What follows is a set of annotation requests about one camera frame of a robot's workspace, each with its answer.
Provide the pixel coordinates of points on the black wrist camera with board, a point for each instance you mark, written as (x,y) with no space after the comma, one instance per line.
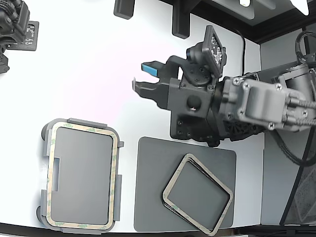
(205,61)

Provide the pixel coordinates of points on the black label plate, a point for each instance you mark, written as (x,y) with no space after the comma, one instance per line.
(32,37)

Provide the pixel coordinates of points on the short black bracket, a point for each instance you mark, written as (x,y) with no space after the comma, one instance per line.
(123,10)

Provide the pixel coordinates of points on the dark grey flat mat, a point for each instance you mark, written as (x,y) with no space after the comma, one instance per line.
(153,172)

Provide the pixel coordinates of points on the dark shelf frame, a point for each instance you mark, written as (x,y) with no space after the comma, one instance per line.
(271,22)

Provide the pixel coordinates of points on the thin black rod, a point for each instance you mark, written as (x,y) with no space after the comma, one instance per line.
(296,182)

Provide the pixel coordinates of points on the long black bracket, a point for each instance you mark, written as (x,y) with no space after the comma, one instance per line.
(180,22)

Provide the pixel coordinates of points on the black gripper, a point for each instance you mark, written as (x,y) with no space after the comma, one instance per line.
(190,116)

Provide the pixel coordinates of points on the black camera on stand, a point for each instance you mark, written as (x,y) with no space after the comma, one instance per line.
(12,24)

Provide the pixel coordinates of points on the tan rectangular adhesive frame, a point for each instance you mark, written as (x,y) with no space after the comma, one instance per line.
(164,198)
(176,174)
(113,172)

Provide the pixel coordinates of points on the grey frame holder black legs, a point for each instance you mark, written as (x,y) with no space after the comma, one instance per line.
(81,172)

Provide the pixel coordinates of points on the white plastic piece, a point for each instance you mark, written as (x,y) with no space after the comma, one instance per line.
(300,6)

